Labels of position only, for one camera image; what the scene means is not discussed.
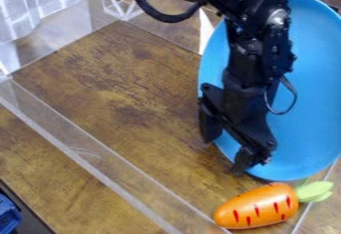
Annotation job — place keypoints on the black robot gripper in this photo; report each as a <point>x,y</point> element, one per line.
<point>234,109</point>

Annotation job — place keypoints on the blue round plate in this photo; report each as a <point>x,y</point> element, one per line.
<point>308,132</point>

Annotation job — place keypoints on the orange toy carrot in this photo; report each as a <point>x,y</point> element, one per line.
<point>269,204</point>

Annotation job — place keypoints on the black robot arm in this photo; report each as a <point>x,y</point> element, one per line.
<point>259,47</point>

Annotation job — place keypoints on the blue object at corner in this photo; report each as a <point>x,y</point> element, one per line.
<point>9,215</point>

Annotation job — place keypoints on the clear acrylic enclosure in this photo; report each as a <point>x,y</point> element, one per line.
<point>100,149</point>

